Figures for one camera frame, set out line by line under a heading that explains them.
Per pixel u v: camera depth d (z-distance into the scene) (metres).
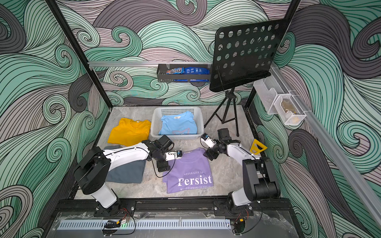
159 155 0.73
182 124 1.05
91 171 0.45
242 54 0.64
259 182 0.44
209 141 0.80
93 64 0.95
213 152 0.81
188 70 0.92
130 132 1.03
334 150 0.51
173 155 0.76
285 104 0.69
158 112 1.06
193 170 0.86
